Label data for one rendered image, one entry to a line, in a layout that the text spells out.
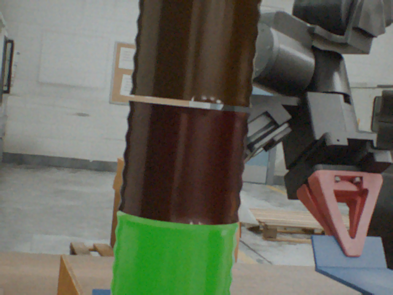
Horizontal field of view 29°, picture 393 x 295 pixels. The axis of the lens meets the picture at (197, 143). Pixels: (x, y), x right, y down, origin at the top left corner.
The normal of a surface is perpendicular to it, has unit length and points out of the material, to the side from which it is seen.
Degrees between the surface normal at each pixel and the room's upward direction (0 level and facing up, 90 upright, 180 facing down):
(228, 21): 76
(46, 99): 90
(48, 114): 90
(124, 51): 90
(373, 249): 59
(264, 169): 90
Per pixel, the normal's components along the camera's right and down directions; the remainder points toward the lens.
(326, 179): 0.31, -0.10
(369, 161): -0.95, -0.06
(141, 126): -0.74, 0.20
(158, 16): -0.60, -0.27
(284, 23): 0.63, 0.11
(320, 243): 0.29, -0.45
